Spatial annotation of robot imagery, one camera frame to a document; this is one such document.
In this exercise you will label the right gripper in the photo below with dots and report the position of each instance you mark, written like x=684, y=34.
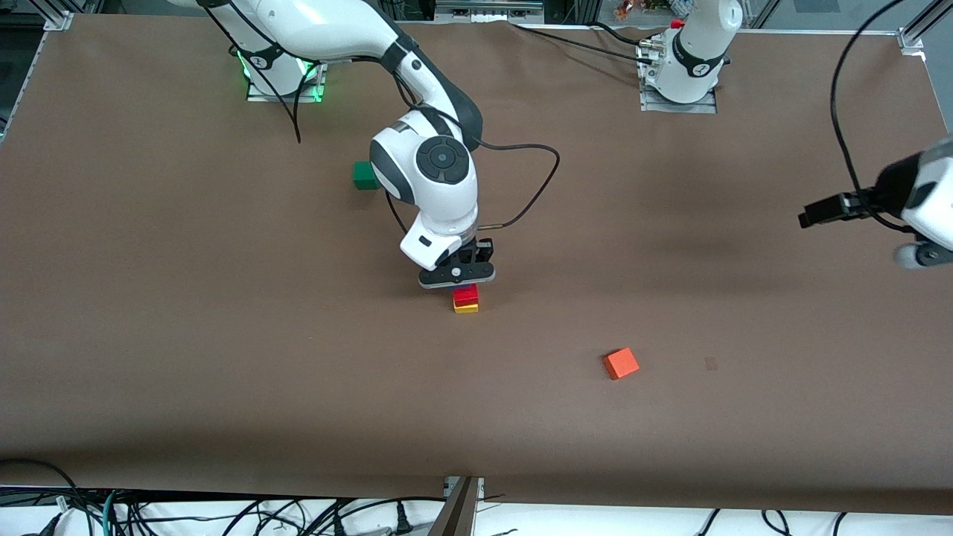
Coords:
x=484, y=249

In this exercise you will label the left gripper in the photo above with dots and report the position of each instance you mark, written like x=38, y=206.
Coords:
x=887, y=186

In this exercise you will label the red cube block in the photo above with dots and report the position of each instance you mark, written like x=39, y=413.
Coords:
x=466, y=298

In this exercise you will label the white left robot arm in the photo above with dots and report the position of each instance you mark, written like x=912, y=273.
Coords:
x=696, y=52

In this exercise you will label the yellow cube block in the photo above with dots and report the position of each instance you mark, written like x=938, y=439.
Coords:
x=467, y=309

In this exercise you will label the green cube block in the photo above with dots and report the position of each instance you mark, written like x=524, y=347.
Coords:
x=362, y=177

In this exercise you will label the brown paper table cover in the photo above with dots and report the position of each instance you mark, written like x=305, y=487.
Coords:
x=521, y=417

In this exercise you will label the orange cube block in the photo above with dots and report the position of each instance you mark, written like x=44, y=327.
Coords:
x=620, y=364

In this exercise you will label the dark brown support beam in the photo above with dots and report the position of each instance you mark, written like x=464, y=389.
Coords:
x=456, y=517

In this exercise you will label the colourful background object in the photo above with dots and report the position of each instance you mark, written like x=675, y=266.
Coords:
x=629, y=9

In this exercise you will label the black power plug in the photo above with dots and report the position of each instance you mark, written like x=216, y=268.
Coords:
x=403, y=521

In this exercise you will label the aluminium corner bracket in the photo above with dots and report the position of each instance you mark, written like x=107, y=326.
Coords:
x=912, y=41
x=59, y=21

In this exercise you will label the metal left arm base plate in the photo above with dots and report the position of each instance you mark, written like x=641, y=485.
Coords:
x=681, y=109

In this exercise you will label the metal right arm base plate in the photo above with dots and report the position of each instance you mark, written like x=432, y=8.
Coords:
x=322, y=85

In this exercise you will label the silver table edge bracket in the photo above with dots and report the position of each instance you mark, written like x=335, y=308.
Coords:
x=480, y=487

